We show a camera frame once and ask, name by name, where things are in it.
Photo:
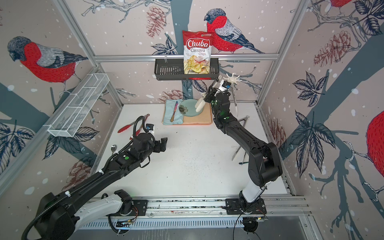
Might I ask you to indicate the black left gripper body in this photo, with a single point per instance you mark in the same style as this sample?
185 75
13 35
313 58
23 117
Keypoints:
157 147

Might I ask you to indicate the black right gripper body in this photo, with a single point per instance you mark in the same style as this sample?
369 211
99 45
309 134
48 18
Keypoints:
211 98

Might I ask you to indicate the black steel tongs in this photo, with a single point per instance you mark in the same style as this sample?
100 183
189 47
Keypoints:
235 101

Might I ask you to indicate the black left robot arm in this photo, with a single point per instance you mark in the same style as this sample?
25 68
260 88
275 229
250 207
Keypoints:
59 216

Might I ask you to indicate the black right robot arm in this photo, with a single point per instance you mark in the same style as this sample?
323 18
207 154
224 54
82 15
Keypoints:
264 165

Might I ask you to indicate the cream utensil rack stand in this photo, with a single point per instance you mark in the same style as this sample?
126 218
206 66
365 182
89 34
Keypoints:
232 79

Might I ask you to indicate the plain steel tongs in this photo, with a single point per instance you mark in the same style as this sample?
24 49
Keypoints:
243 122

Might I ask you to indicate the orange tray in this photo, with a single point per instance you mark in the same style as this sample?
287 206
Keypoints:
205 118

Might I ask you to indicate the green ceramic plate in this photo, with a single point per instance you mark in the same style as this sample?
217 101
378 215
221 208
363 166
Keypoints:
188 108

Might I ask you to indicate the light blue cloth napkin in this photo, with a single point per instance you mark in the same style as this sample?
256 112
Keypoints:
169 107

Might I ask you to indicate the silver spoon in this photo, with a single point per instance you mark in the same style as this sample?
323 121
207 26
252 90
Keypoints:
114 149

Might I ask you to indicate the Chuba cassava chips bag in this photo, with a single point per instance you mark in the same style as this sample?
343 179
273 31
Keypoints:
197 52

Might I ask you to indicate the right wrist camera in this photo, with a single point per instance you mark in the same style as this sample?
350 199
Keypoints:
224 86

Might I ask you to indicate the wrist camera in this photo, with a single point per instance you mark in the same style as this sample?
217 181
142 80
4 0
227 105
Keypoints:
224 86
150 128

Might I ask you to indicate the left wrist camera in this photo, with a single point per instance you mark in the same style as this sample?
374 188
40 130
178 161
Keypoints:
150 128

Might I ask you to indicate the colourful handled knife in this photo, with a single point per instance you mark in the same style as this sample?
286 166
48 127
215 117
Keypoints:
174 112

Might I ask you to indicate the black wire shelf basket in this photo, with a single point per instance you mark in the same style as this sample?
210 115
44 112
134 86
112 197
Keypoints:
173 70

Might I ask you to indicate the cream handled utensil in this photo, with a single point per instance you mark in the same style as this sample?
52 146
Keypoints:
236 152

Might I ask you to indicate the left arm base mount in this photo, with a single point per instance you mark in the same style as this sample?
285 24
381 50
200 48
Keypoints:
130 206

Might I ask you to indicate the white mesh wall basket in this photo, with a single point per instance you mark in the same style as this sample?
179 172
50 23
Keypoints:
71 118

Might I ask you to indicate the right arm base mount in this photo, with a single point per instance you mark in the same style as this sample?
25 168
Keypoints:
240 205

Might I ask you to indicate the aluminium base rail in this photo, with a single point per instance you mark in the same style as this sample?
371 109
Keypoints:
205 212

